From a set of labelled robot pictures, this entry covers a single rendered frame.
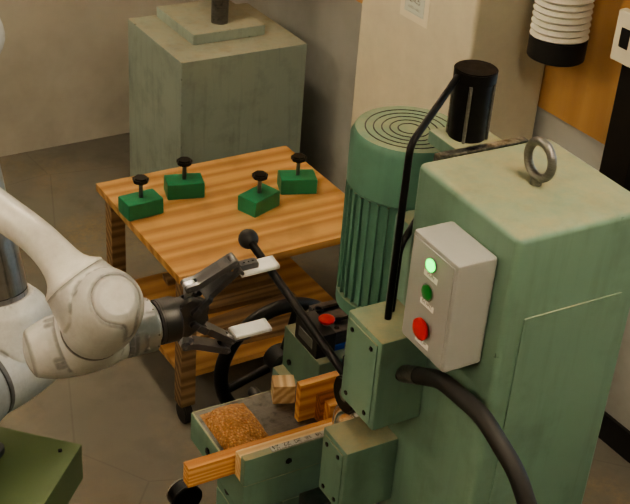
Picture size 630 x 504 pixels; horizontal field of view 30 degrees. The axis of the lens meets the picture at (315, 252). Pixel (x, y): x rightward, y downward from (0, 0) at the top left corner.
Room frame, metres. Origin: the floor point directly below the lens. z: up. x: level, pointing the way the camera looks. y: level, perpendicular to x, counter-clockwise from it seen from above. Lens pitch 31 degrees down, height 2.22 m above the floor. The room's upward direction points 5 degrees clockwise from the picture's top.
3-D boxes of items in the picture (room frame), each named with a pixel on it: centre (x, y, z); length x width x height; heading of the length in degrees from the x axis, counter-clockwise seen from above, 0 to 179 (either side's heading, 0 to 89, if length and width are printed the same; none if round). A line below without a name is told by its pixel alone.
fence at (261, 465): (1.61, -0.17, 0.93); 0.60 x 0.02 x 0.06; 121
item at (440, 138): (1.51, -0.20, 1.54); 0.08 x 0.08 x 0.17; 31
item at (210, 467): (1.61, -0.09, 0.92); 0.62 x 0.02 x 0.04; 121
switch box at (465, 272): (1.28, -0.17, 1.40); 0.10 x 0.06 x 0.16; 31
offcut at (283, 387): (1.69, 0.04, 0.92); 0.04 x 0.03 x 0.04; 100
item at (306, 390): (1.68, -0.08, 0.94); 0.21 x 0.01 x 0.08; 121
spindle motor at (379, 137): (1.63, -0.13, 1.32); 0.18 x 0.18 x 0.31
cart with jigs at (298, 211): (3.05, 0.24, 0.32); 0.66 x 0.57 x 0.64; 123
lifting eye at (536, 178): (1.38, -0.28, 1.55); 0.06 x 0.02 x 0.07; 31
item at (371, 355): (1.37, -0.11, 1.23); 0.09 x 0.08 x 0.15; 31
